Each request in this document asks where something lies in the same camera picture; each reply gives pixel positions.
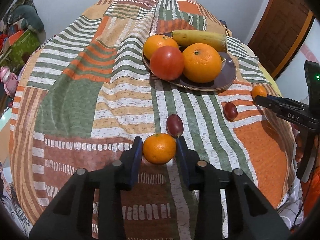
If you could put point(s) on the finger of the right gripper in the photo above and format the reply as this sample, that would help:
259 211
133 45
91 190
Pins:
282 99
262 101

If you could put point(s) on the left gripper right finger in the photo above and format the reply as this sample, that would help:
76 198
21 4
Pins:
249 214

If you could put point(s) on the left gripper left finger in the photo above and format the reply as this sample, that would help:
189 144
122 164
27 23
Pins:
69 215

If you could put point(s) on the small tangerine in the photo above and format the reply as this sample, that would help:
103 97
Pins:
258 90
159 148

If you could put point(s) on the dark red grape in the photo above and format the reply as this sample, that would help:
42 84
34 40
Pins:
230 111
174 126

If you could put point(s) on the large orange front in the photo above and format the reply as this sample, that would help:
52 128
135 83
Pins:
202 63

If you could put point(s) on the large orange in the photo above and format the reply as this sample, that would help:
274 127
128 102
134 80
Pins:
157 41
202 63

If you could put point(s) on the small front tangerine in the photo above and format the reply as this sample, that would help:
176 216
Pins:
159 148

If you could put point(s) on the red tomato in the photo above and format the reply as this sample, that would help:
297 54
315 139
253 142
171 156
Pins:
167 63

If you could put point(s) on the right operator hand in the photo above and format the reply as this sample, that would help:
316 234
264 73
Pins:
300 148

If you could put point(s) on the purple plate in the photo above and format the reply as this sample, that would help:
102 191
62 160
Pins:
222 81

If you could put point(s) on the brown wooden door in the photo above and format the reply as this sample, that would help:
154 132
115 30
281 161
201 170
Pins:
280 33

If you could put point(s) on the striped patchwork blanket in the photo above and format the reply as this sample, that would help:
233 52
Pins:
86 95

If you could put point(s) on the pink toy figure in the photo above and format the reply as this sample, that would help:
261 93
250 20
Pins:
9 81

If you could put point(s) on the green storage box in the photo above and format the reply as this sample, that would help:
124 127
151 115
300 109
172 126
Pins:
17 49

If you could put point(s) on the grey stuffed pillow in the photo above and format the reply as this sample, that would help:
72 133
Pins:
26 17

